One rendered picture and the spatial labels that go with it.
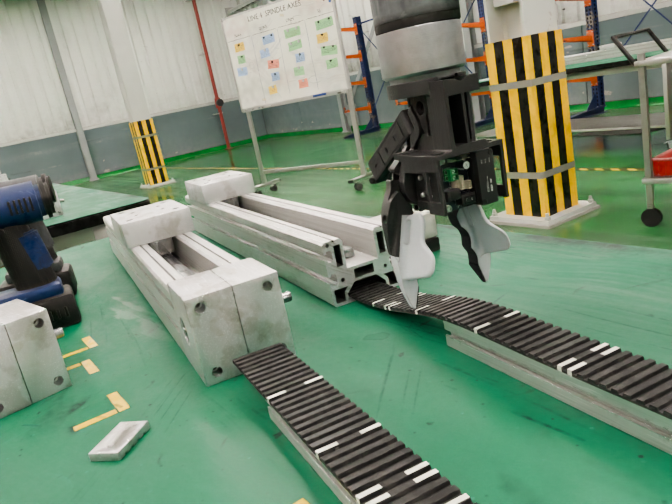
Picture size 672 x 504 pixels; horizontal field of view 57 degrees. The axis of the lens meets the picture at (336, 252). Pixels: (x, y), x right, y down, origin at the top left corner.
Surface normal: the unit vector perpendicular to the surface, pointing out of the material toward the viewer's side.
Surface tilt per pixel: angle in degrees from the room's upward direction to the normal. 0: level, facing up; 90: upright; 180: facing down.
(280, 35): 90
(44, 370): 90
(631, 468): 0
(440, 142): 90
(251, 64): 90
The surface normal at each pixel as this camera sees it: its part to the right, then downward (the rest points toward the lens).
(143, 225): 0.43, 0.15
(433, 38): 0.13, 0.22
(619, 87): -0.82, 0.30
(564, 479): -0.19, -0.95
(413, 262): -0.90, 0.00
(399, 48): -0.57, 0.32
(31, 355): 0.69, 0.05
